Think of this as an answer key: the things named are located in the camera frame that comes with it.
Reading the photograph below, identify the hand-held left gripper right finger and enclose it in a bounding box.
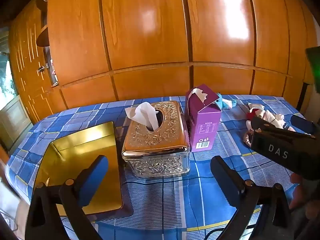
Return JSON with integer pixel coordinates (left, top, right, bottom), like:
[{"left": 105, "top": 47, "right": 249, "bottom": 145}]
[{"left": 210, "top": 155, "right": 294, "bottom": 240}]

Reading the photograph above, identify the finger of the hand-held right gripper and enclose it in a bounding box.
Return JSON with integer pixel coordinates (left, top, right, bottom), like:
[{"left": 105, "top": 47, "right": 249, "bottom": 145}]
[
  {"left": 291, "top": 114, "right": 316, "bottom": 135},
  {"left": 251, "top": 116, "right": 297, "bottom": 137}
]

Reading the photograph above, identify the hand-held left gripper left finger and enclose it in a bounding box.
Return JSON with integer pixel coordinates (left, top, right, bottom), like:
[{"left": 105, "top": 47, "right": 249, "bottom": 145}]
[{"left": 27, "top": 154, "right": 110, "bottom": 240}]

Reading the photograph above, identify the white sock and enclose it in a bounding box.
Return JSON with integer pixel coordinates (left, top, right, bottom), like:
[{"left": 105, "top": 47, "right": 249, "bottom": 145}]
[{"left": 260, "top": 106, "right": 286, "bottom": 128}]

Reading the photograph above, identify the red cloth item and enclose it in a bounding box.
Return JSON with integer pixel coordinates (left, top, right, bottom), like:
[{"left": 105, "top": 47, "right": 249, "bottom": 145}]
[{"left": 246, "top": 108, "right": 259, "bottom": 121}]

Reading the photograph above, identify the beige cloth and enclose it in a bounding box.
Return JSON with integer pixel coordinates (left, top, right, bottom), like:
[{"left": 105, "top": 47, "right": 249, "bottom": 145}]
[{"left": 247, "top": 102, "right": 266, "bottom": 112}]

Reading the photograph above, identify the pink brown scrunchie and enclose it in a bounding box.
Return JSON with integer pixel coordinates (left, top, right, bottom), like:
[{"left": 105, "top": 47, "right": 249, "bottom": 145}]
[{"left": 243, "top": 129, "right": 256, "bottom": 148}]

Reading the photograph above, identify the gold metal tin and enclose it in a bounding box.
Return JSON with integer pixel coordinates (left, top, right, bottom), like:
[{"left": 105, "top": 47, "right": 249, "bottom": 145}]
[{"left": 32, "top": 121, "right": 133, "bottom": 221}]

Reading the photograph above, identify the blue plush toy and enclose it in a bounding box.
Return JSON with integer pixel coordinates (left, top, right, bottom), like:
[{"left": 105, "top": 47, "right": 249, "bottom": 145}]
[{"left": 214, "top": 92, "right": 238, "bottom": 110}]

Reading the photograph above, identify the person's right hand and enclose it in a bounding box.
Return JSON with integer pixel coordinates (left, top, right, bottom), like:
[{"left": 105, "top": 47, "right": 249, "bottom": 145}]
[{"left": 289, "top": 172, "right": 320, "bottom": 220}]

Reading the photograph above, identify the black metal stand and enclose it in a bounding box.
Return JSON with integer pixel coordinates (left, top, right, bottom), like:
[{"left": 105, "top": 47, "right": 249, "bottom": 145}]
[{"left": 296, "top": 79, "right": 312, "bottom": 112}]

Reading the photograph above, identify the purple carton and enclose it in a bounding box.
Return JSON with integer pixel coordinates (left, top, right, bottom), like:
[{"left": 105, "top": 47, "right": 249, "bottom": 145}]
[{"left": 185, "top": 84, "right": 223, "bottom": 153}]

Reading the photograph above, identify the blue plaid tablecloth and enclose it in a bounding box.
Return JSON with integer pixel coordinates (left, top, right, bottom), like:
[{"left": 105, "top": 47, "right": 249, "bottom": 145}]
[{"left": 5, "top": 94, "right": 308, "bottom": 240}]

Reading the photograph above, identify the ornate gold tissue box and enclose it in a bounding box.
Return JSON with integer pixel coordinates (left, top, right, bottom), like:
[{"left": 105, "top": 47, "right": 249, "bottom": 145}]
[{"left": 121, "top": 100, "right": 191, "bottom": 179}]

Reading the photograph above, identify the white tissue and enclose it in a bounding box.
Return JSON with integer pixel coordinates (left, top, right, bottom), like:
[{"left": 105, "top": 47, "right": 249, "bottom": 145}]
[{"left": 124, "top": 102, "right": 160, "bottom": 132}]

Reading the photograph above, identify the wooden door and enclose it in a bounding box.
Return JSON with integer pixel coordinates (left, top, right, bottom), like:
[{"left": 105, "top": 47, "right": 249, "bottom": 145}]
[{"left": 9, "top": 0, "right": 63, "bottom": 125}]

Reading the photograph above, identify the red white shelf ornament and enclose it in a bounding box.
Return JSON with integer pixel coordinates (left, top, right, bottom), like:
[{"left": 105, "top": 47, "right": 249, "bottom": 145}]
[{"left": 49, "top": 58, "right": 58, "bottom": 82}]

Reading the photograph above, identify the glass panel door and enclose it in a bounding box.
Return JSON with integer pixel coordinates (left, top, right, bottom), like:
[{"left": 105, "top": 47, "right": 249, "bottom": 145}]
[{"left": 0, "top": 26, "right": 33, "bottom": 153}]

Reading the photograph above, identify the wooden wardrobe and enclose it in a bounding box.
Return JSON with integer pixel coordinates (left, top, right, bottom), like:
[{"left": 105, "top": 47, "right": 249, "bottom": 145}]
[{"left": 46, "top": 0, "right": 318, "bottom": 110}]

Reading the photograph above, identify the rounded wooden corner shelf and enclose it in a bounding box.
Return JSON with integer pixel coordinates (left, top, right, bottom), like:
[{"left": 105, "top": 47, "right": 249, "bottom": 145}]
[{"left": 35, "top": 24, "right": 50, "bottom": 48}]

